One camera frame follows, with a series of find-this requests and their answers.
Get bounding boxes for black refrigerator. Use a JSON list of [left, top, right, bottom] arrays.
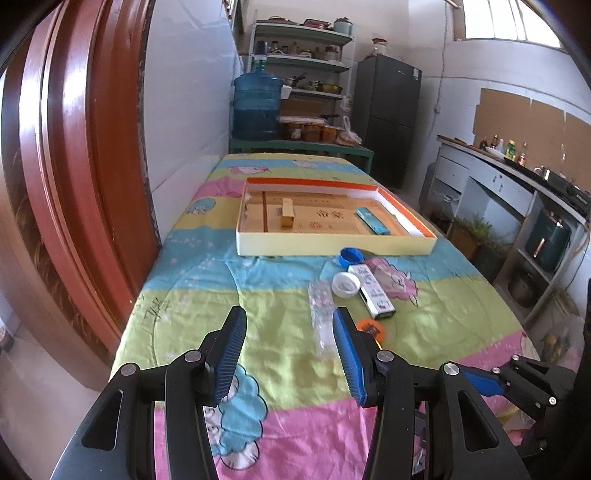
[[353, 54, 423, 190]]

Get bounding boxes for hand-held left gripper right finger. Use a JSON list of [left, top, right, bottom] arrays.
[[331, 307, 532, 480]]

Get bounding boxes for brown cardboard carton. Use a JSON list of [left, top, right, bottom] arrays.
[[281, 99, 324, 118]]

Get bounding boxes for clear plastic packet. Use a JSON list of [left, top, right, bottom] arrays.
[[308, 279, 338, 357]]

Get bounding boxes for wall cable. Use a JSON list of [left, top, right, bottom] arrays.
[[435, 9, 452, 112]]

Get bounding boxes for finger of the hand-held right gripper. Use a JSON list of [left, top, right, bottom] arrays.
[[462, 354, 574, 420]]

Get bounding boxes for plastic bag of food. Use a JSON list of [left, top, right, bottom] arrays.
[[337, 116, 363, 147]]

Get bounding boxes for potted green plants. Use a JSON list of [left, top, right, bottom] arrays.
[[450, 215, 509, 278]]

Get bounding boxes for white jar lid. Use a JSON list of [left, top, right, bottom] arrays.
[[331, 272, 362, 299]]

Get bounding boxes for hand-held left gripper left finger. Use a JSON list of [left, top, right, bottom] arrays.
[[51, 305, 247, 480]]

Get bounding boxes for orange cap with black label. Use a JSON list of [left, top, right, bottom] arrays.
[[355, 318, 386, 344]]

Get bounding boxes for green low bench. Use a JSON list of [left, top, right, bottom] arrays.
[[229, 137, 375, 175]]

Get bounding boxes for white kitchen counter cabinet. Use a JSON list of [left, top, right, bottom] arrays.
[[419, 136, 591, 333]]

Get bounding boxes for small teal box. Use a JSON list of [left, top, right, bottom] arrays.
[[355, 208, 390, 236]]

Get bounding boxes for window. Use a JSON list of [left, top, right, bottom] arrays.
[[452, 0, 564, 47]]

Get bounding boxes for black gas stove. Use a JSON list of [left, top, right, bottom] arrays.
[[547, 170, 591, 206]]

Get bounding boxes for blue water jug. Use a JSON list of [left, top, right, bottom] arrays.
[[231, 41, 284, 141]]

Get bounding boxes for dark green air fryer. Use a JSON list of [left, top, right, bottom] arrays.
[[524, 208, 572, 273]]

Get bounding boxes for cardboard wall panels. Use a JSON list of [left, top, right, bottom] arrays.
[[472, 88, 591, 181]]

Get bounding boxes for shallow orange-rimmed cardboard box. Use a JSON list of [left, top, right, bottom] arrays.
[[235, 176, 438, 257]]

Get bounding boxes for white patterned slim box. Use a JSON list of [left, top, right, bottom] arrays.
[[347, 264, 397, 320]]

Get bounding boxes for pale green metal shelf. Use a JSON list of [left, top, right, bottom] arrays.
[[249, 19, 357, 139]]

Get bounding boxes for red wooden door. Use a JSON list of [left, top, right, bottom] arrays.
[[0, 0, 162, 393]]

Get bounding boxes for printed cartoon blanket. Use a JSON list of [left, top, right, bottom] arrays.
[[108, 153, 532, 480]]

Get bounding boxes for metal cooking pot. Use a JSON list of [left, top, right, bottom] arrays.
[[508, 272, 539, 308]]

